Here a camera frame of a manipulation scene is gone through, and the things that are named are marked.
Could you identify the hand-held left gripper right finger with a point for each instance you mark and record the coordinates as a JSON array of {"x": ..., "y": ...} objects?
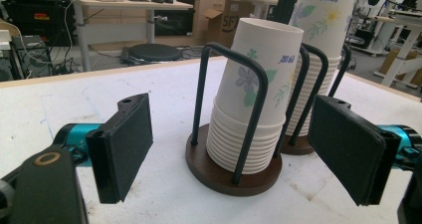
[{"x": 348, "y": 151}]

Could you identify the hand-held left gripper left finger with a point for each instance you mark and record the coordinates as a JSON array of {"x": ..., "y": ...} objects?
[{"x": 121, "y": 151}]

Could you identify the short stack of floral paper cups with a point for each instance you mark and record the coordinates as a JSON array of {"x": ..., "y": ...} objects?
[{"x": 262, "y": 51}]

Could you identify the round black disc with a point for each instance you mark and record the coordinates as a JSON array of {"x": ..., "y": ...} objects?
[{"x": 154, "y": 52}]

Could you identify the white table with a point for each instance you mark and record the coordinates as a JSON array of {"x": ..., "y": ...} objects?
[{"x": 406, "y": 44}]

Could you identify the tall stack of floral paper cups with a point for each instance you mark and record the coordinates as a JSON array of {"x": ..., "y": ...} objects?
[{"x": 325, "y": 18}]

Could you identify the wooden desk with white legs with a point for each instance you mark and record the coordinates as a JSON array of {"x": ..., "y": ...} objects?
[{"x": 132, "y": 4}]

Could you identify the black metal stand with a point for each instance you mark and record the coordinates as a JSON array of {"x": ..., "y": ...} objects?
[{"x": 287, "y": 1}]

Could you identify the brown cardboard box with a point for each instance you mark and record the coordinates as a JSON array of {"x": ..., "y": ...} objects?
[{"x": 225, "y": 21}]

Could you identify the black equipment case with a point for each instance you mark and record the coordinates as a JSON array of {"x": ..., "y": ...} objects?
[{"x": 33, "y": 8}]

